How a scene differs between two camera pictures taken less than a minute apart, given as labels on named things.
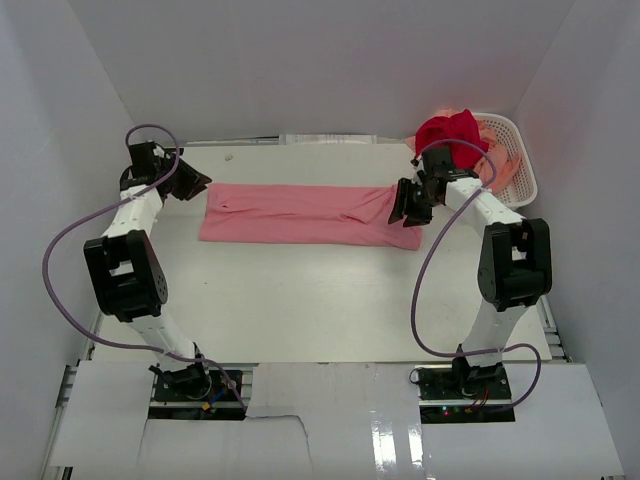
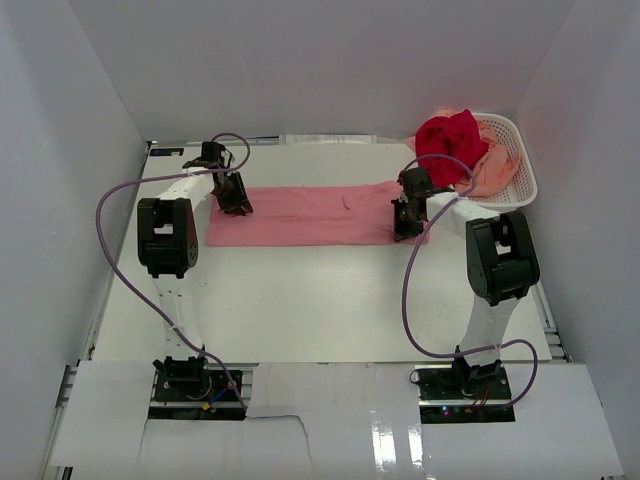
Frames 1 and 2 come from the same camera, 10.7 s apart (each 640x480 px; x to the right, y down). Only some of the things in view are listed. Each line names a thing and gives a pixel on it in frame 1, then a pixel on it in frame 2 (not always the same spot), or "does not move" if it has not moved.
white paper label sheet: (328, 139) does not move
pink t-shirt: (344, 214) does not move
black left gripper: (195, 176) -> (239, 199)
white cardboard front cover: (333, 421) does not move
